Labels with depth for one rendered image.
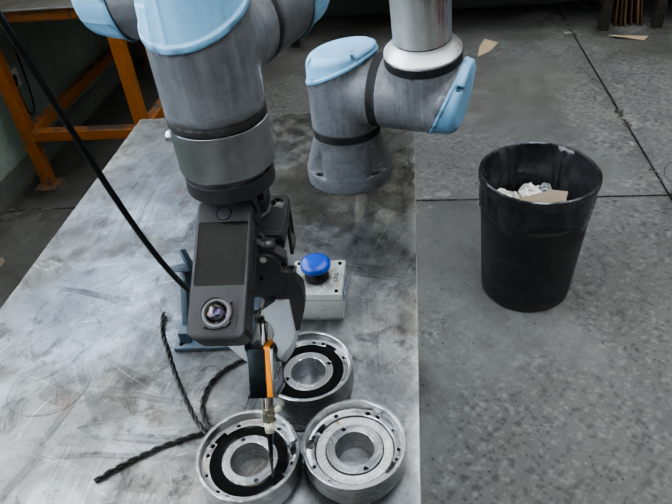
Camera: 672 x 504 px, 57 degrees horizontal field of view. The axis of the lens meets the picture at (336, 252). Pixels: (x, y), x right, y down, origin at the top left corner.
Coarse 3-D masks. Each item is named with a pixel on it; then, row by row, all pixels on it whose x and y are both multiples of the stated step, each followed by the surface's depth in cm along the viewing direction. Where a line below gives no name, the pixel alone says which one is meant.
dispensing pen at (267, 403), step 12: (264, 324) 59; (264, 336) 59; (252, 348) 58; (252, 360) 58; (264, 360) 58; (252, 372) 58; (264, 372) 58; (252, 384) 58; (264, 384) 58; (252, 396) 58; (264, 396) 58; (264, 408) 60; (264, 420) 60
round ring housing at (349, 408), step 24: (336, 408) 66; (360, 408) 67; (384, 408) 65; (312, 432) 65; (336, 432) 65; (360, 432) 64; (312, 456) 63; (336, 456) 62; (312, 480) 61; (384, 480) 59
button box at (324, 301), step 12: (336, 264) 84; (312, 276) 82; (324, 276) 81; (336, 276) 82; (312, 288) 80; (324, 288) 80; (336, 288) 80; (312, 300) 80; (324, 300) 80; (336, 300) 80; (312, 312) 81; (324, 312) 81; (336, 312) 81
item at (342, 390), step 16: (304, 336) 75; (320, 336) 75; (336, 352) 73; (288, 368) 72; (304, 368) 74; (320, 368) 74; (352, 368) 70; (288, 384) 70; (304, 384) 70; (320, 384) 70; (352, 384) 71; (288, 400) 67; (304, 400) 67; (320, 400) 67; (336, 400) 68; (304, 416) 69
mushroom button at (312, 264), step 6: (306, 258) 81; (312, 258) 80; (318, 258) 80; (324, 258) 80; (300, 264) 80; (306, 264) 80; (312, 264) 80; (318, 264) 79; (324, 264) 80; (330, 264) 80; (306, 270) 79; (312, 270) 79; (318, 270) 79; (324, 270) 79; (318, 276) 81
